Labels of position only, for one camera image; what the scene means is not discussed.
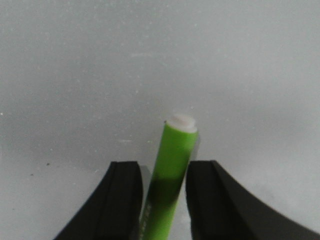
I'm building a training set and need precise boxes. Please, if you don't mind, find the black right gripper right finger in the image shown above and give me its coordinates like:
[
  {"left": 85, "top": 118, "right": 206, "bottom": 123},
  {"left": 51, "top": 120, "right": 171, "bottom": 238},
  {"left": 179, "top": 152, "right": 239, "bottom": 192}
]
[{"left": 185, "top": 160, "right": 320, "bottom": 240}]

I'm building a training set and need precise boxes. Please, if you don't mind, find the green highlighter pen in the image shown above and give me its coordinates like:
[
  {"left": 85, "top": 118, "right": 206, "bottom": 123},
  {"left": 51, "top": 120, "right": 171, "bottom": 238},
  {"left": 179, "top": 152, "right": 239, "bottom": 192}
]
[{"left": 138, "top": 113, "right": 198, "bottom": 240}]

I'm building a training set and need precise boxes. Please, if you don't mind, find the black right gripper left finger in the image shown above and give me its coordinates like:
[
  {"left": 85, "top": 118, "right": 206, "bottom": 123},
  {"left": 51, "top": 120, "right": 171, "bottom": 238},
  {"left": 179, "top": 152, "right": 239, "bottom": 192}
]
[{"left": 55, "top": 161, "right": 143, "bottom": 240}]

